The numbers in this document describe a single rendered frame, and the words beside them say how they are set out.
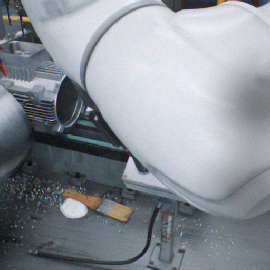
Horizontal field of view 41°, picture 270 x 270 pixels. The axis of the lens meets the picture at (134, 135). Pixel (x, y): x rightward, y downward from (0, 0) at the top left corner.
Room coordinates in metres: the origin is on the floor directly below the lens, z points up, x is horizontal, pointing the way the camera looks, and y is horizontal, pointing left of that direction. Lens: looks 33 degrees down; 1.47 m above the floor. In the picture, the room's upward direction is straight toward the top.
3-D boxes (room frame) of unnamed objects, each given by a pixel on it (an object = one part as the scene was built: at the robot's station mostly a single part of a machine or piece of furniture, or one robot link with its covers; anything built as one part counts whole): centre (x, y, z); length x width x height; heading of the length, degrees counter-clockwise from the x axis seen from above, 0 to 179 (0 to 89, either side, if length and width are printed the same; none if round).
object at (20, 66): (0.95, 0.31, 1.11); 0.12 x 0.11 x 0.07; 69
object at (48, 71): (0.93, 0.27, 1.02); 0.20 x 0.19 x 0.19; 69
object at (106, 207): (0.71, 0.10, 0.80); 0.21 x 0.05 x 0.01; 64
